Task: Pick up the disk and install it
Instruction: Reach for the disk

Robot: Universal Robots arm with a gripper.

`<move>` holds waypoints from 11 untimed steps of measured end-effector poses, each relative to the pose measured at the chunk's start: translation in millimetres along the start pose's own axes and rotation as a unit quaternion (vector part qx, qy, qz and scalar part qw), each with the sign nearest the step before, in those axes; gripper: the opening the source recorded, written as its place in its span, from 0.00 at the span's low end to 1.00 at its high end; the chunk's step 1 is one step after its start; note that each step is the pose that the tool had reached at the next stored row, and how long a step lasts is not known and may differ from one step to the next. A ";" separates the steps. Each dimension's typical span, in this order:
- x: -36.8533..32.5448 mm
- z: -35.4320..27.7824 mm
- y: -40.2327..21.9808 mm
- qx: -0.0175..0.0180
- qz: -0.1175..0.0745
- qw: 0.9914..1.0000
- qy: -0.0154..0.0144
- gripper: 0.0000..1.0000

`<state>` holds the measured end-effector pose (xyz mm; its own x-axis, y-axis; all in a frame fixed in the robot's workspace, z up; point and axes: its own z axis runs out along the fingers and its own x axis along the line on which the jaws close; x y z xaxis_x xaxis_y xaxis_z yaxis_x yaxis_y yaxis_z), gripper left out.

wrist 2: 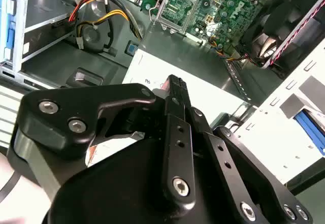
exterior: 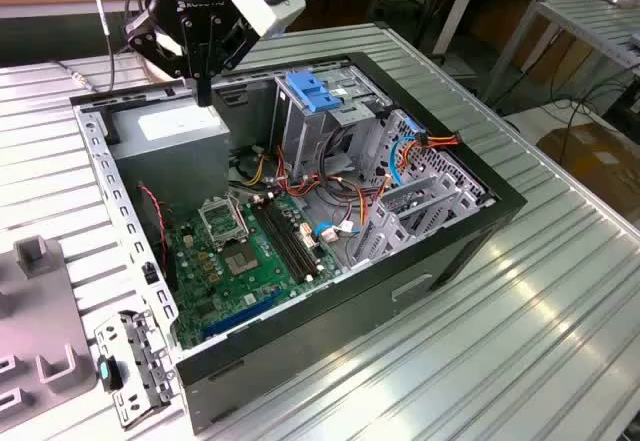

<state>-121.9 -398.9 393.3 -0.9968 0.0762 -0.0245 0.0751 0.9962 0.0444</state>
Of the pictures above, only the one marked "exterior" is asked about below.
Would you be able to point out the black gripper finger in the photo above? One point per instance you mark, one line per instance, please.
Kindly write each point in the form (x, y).
(235, 53)
(145, 36)

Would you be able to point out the grey metal disk bay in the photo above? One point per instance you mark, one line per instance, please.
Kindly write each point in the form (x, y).
(385, 231)

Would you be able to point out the blue plastic drive latch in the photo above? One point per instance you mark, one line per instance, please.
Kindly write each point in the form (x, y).
(312, 93)

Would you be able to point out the grey metal drive cage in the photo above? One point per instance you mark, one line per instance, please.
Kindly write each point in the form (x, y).
(310, 136)

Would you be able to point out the grey power supply unit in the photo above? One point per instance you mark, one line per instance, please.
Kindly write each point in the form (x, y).
(170, 166)

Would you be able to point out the black RAM slot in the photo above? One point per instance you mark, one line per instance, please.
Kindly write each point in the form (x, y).
(283, 241)
(277, 241)
(290, 241)
(296, 241)

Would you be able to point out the black tripod stand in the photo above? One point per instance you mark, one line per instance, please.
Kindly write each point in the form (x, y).
(436, 11)

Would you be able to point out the CPU socket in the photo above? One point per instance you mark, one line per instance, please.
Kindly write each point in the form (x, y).
(241, 260)

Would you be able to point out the green motherboard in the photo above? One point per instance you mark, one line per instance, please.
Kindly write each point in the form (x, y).
(200, 281)

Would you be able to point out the long blue expansion slot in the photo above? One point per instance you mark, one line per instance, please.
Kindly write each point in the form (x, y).
(240, 315)

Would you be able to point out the grey parts rack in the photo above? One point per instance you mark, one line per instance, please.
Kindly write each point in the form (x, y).
(40, 311)

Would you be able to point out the black open PC case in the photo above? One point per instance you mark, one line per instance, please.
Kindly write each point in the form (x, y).
(300, 341)

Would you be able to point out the small black blue-ringed tool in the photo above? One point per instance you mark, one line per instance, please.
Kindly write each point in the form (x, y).
(112, 373)

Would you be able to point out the metal slat side table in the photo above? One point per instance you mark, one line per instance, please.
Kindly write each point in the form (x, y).
(590, 21)

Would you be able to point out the brown cardboard box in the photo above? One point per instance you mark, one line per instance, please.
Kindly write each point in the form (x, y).
(590, 161)

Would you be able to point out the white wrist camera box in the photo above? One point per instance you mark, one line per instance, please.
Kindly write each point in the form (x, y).
(265, 6)

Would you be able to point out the grey slot retention bracket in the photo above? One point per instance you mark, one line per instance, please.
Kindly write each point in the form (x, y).
(140, 341)

